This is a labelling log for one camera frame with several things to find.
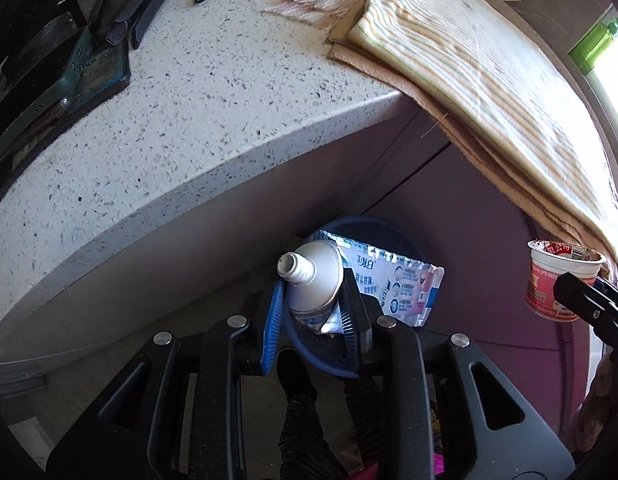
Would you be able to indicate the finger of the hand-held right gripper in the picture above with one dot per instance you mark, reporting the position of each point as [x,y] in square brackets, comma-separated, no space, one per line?
[584,300]
[609,287]

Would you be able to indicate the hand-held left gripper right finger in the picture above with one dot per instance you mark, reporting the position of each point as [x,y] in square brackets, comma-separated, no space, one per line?
[350,320]

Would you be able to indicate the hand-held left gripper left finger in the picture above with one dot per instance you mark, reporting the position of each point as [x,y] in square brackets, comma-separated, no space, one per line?
[271,330]

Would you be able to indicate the red white yogurt cup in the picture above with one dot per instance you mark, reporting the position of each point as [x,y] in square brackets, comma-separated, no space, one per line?
[544,285]

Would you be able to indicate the blue plastic mesh bin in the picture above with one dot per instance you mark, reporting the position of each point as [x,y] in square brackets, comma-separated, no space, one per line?
[316,352]

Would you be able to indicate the blue white toothpaste tube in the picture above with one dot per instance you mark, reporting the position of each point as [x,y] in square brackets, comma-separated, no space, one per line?
[314,280]

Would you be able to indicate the person's right forearm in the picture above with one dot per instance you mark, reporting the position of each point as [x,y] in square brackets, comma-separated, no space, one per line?
[596,400]

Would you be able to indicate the person's black pants leg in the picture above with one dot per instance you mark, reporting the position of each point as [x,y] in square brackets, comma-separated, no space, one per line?
[301,425]

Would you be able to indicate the beige towel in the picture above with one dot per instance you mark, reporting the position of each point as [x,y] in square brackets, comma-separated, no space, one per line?
[469,145]

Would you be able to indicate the green soap bottle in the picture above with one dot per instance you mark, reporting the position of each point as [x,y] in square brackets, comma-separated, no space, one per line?
[594,42]

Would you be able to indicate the striped towel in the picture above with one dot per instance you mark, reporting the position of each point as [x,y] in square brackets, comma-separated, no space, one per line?
[464,60]

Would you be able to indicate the black folded stand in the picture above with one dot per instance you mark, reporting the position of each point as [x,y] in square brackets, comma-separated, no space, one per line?
[154,0]

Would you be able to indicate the white window frame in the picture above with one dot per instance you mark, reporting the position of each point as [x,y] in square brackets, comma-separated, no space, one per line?
[614,90]

